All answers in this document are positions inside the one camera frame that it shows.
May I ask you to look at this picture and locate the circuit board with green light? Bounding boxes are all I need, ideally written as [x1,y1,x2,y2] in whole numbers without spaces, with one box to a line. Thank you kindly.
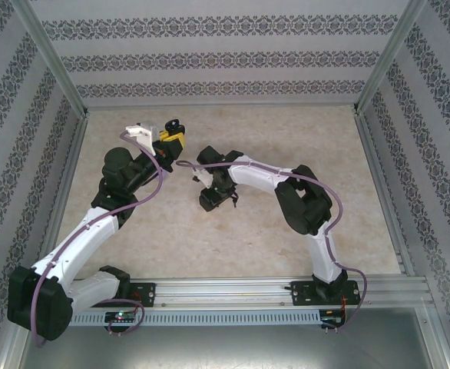
[104,311,138,322]

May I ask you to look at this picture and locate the grey metal sheet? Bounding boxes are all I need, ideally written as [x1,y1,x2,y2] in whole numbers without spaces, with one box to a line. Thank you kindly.
[2,307,450,369]

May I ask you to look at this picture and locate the aluminium side frame bar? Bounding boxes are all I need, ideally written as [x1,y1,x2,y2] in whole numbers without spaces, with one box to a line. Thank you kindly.
[50,113,91,281]
[353,109,416,277]

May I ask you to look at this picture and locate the aluminium mounting rail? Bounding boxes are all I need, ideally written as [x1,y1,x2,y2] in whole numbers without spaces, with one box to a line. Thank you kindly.
[15,277,432,308]

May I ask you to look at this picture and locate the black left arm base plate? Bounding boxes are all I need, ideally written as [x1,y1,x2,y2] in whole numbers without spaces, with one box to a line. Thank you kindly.
[124,282,157,308]

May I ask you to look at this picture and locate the slotted grey cable duct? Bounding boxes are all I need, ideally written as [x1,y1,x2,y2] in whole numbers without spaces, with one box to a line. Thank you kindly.
[69,309,323,326]

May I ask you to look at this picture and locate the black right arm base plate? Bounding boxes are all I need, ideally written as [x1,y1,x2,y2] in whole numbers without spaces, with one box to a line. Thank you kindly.
[290,280,365,307]

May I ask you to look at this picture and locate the aluminium frame post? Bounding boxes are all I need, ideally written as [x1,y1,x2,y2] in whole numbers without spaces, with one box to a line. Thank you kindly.
[353,0,428,115]
[12,0,92,118]

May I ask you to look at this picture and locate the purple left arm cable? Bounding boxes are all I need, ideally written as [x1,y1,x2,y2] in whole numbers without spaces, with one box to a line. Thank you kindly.
[34,129,165,348]

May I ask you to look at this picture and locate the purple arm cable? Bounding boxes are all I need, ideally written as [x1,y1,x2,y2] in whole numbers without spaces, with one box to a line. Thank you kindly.
[175,160,368,332]
[34,129,165,348]

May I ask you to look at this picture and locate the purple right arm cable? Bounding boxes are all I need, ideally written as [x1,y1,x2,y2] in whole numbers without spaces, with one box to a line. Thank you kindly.
[175,160,368,332]

